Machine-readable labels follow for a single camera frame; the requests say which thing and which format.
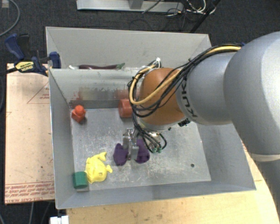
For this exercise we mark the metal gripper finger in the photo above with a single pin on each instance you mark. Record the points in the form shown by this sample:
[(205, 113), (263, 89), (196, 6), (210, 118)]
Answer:
[(126, 143), (135, 152)]

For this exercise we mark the purple toy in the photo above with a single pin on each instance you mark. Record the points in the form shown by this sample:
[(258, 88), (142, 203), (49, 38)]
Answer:
[(120, 156)]

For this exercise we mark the orange-red block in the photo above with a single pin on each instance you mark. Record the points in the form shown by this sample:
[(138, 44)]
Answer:
[(125, 108)]

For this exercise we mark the grey metal bin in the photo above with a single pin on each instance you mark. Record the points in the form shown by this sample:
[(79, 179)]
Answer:
[(172, 167)]

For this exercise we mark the yellow toy whale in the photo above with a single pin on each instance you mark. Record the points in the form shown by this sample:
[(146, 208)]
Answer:
[(96, 169)]

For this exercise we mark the orange-red toy figure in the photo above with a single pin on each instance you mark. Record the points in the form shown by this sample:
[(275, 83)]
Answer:
[(79, 113)]

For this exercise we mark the green block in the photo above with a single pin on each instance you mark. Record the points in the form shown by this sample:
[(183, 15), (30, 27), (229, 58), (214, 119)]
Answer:
[(79, 179)]

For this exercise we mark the purple toy eggplant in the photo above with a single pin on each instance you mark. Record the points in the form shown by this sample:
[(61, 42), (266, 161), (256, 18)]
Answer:
[(98, 66)]

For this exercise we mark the brown cardboard board red print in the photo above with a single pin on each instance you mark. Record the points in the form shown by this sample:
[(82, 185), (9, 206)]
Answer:
[(28, 136)]

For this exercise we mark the black cylinder on white bracket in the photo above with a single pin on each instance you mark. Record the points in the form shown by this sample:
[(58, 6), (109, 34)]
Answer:
[(183, 123)]

